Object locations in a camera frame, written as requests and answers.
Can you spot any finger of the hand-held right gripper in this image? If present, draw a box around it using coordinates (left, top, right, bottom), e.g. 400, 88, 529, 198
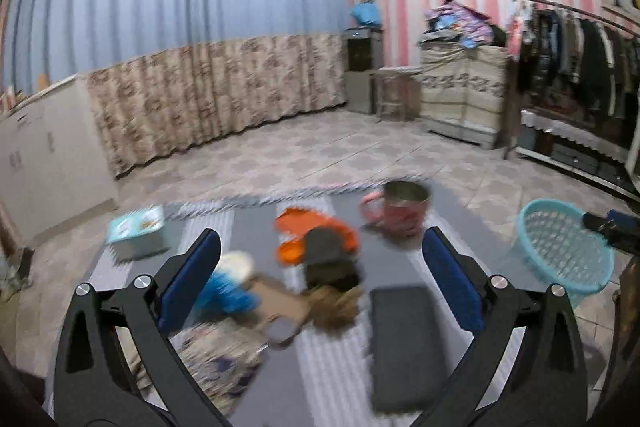
581, 209, 640, 254

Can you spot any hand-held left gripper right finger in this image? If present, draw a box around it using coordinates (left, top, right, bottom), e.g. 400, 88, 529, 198
415, 227, 588, 427

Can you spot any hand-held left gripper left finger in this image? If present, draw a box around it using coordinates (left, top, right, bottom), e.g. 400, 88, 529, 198
52, 228, 236, 427

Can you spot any blue and white toy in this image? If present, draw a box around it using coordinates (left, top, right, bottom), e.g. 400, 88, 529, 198
192, 269, 261, 320

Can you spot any teal plastic basket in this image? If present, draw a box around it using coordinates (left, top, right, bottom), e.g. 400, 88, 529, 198
517, 198, 616, 308

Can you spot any orange wrapper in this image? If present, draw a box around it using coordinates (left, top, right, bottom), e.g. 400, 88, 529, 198
274, 206, 361, 268

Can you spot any brown paper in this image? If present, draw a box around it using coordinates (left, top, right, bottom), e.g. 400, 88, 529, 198
305, 284, 363, 333

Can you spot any dark wrapper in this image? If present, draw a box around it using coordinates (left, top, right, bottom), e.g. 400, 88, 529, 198
302, 227, 363, 295

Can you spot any light blue cardboard box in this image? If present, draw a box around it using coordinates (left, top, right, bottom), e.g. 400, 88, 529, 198
106, 205, 171, 263

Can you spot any black rectangular case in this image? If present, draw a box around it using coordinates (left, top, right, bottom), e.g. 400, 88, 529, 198
367, 286, 453, 415

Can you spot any pink cup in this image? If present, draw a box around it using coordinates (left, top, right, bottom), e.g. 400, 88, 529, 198
360, 179, 433, 238

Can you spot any patterned flat packet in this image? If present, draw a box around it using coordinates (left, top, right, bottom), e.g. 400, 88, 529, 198
135, 322, 268, 418

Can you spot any brown cardboard piece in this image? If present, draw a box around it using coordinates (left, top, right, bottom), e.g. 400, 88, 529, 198
247, 274, 313, 348

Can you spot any white lace cloth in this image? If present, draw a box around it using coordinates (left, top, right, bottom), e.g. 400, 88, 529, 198
520, 109, 638, 162

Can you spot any grey striped mat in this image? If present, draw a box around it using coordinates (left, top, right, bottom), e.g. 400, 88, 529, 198
42, 179, 621, 427

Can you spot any row of hanging clothes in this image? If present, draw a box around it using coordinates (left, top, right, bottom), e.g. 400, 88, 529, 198
507, 2, 640, 118

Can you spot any white plastic bag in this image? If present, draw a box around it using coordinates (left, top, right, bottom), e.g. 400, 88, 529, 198
0, 247, 33, 303

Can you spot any white cabinet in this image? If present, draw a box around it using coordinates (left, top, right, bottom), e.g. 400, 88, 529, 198
0, 74, 121, 248

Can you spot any cloth covered cabinet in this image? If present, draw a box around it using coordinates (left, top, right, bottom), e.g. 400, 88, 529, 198
419, 42, 508, 150

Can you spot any wooden stool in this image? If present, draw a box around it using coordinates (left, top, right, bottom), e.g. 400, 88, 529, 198
372, 67, 423, 122

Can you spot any metal clothes rack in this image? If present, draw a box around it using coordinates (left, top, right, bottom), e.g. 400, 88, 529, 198
502, 0, 640, 202

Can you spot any dark water dispenser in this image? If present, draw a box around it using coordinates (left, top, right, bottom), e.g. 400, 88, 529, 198
342, 27, 386, 115

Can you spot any pile of colourful clothes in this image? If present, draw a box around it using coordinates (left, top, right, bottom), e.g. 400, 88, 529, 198
419, 1, 506, 50

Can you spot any blue and floral curtain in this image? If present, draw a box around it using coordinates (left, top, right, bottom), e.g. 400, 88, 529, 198
0, 0, 351, 180

